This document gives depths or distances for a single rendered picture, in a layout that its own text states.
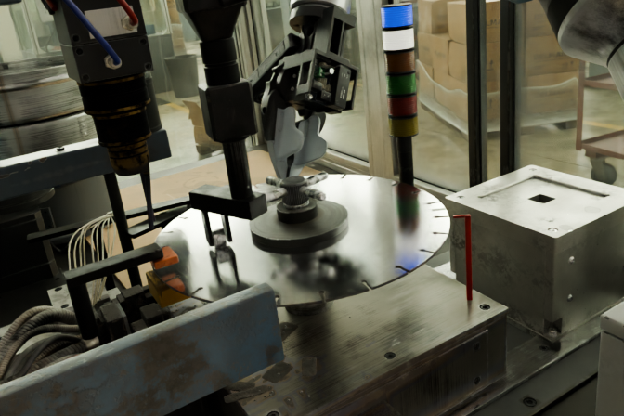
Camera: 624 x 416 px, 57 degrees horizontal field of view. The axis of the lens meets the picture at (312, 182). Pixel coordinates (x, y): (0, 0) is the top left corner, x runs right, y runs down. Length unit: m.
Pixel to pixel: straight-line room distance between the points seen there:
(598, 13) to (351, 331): 0.44
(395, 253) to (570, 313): 0.30
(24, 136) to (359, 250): 0.76
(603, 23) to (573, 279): 0.52
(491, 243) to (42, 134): 0.81
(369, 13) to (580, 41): 0.92
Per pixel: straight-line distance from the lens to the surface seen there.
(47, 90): 1.17
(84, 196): 1.26
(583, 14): 0.29
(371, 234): 0.61
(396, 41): 0.84
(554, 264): 0.73
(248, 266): 0.58
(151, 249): 0.58
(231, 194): 0.57
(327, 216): 0.63
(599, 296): 0.84
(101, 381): 0.42
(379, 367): 0.59
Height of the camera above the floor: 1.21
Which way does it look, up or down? 20 degrees down
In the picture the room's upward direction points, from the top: 7 degrees counter-clockwise
